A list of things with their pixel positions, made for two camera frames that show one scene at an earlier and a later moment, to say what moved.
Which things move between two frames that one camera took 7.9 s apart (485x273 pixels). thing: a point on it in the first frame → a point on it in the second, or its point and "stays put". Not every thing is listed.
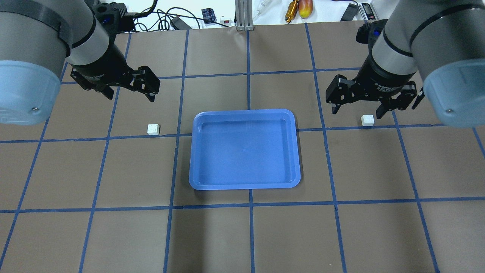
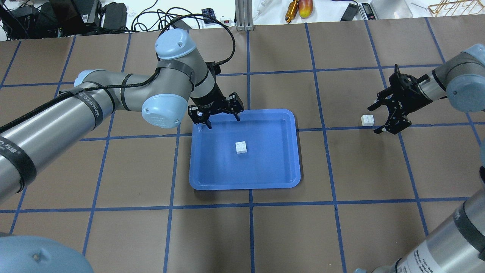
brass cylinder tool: x=292 y=11 stays put
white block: x=367 y=120 stays put
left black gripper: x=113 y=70 → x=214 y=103
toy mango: x=305 y=8 stays put
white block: x=153 y=129 → x=241 y=147
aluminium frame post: x=244 y=15 stays put
